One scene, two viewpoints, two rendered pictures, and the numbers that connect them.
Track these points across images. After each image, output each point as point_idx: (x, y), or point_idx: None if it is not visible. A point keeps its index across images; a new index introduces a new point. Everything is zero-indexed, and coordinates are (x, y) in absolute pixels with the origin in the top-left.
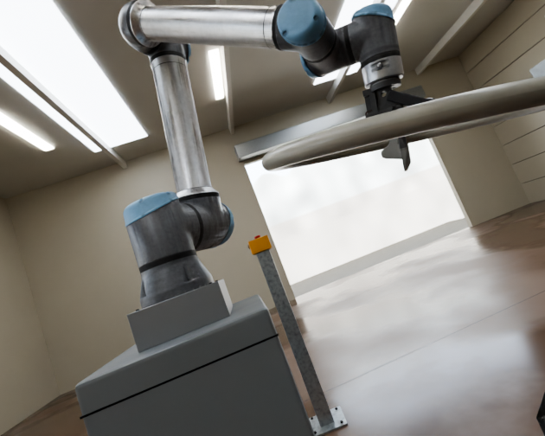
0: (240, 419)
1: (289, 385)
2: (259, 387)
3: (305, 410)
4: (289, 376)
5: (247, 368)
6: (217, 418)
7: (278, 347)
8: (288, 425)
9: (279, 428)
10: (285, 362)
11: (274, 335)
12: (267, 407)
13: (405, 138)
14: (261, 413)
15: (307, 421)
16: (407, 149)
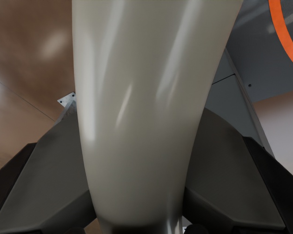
0: (263, 138)
1: (255, 123)
2: (262, 139)
3: (245, 108)
4: (255, 126)
5: (267, 151)
6: (268, 149)
7: (262, 142)
8: (251, 113)
9: (253, 117)
10: (257, 132)
11: (265, 149)
12: (258, 128)
13: (282, 167)
14: (259, 130)
15: (246, 105)
16: (236, 130)
